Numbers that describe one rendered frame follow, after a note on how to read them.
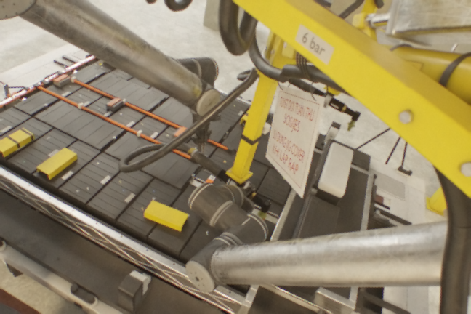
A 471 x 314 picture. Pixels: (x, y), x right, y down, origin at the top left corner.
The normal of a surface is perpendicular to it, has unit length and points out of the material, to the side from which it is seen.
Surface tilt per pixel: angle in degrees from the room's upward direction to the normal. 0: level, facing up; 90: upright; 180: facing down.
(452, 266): 94
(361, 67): 90
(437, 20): 90
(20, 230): 0
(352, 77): 90
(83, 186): 0
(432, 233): 54
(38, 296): 0
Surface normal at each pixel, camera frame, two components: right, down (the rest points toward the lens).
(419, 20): -0.97, -0.11
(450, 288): -0.82, 0.23
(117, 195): 0.24, -0.72
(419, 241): -0.70, -0.56
